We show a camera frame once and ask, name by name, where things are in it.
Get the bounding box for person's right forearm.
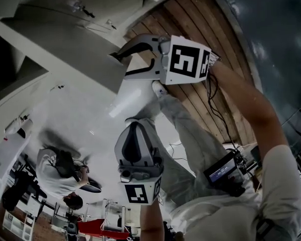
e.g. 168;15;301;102
210;60;290;162

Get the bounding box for black office chair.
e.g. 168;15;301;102
1;154;49;212

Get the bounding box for person's left forearm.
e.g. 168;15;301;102
139;200;166;241

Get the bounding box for black waist device with screen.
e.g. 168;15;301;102
203;150;248;198

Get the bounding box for person's white shoe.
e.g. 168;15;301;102
151;80;169;99

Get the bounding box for person's white shirt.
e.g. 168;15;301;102
169;144;301;241

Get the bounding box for locker key with fob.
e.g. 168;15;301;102
69;0;96;19

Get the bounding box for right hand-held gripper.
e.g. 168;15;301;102
116;33;222;86

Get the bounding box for grey locker door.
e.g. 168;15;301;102
0;18;133;94

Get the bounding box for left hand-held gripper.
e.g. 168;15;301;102
114;121;165;206

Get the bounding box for metal storage rack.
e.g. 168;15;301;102
280;105;301;185

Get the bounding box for black cable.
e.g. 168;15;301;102
205;73;241;150

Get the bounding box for white shelf unit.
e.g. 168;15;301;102
2;209;36;241

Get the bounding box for person's grey trousers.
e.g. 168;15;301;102
125;92;244;207

